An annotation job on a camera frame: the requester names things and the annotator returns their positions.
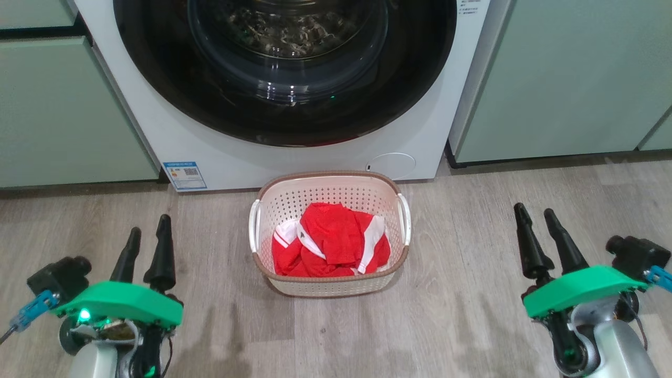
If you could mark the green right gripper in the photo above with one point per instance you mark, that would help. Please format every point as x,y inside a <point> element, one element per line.
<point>583,289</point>

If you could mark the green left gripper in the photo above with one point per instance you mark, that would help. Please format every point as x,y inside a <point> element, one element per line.
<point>121,302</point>

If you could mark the red garment with white stripes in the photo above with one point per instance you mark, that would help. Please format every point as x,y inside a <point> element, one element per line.
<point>287,257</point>
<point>331,231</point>

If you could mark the grey washing machine door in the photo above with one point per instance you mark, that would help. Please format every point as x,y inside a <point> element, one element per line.
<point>157,79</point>

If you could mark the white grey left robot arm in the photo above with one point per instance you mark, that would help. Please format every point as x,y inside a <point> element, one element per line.
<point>94,365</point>

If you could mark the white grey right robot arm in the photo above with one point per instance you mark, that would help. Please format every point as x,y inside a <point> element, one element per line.
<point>619,352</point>

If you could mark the white front-load washing machine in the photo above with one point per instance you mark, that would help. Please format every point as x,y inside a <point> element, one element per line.
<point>157,131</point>

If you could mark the narrow pale green cabinet door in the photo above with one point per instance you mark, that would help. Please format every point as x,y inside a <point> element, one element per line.
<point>660,136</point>

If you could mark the large pale green cabinet door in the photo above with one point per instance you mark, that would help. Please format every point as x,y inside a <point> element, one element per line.
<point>63,115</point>

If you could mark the blue energy label sticker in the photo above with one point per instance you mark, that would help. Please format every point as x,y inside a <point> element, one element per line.
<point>184,176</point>

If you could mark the cream perforated laundry basket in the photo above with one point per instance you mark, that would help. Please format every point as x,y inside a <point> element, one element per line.
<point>294,195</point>

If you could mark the pale green cabinet white side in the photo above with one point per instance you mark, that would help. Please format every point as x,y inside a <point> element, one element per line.
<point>567,79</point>

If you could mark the round white filter cover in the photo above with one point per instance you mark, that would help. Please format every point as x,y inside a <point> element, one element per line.
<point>391,166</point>

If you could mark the printed text sticker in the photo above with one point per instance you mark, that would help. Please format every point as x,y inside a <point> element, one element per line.
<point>470,4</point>

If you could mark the small pale green cabinet front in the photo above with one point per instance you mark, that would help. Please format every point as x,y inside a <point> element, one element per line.
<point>31,11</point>

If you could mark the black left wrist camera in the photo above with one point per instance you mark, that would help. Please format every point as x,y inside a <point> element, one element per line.
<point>60,278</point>

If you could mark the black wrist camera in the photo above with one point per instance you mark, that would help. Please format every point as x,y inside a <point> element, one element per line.
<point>638,257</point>
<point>60,278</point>

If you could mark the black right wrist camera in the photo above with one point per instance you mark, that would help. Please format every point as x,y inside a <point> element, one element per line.
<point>638,257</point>

